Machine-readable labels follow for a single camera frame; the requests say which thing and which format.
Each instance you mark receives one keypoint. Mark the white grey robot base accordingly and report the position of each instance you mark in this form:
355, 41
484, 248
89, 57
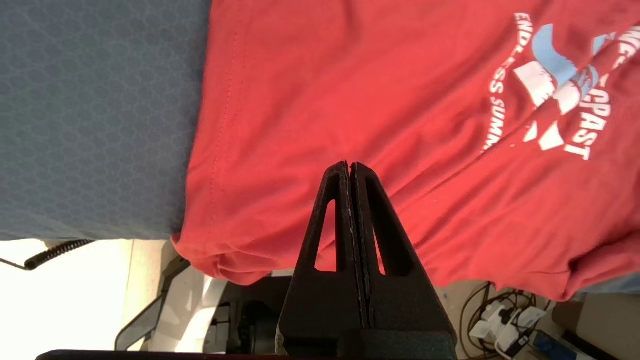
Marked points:
190, 310

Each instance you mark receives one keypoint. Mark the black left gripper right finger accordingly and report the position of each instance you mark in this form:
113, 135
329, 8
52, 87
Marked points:
405, 300

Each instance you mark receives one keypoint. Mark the red printed t-shirt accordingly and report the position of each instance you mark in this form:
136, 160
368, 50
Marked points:
400, 100

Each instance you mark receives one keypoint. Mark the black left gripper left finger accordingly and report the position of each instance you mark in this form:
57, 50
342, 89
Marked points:
325, 300

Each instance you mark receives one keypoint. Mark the white power strip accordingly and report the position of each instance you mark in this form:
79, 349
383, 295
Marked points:
505, 325

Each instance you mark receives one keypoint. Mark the blue-grey bed sheet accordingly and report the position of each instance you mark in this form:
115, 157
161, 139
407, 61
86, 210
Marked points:
100, 125

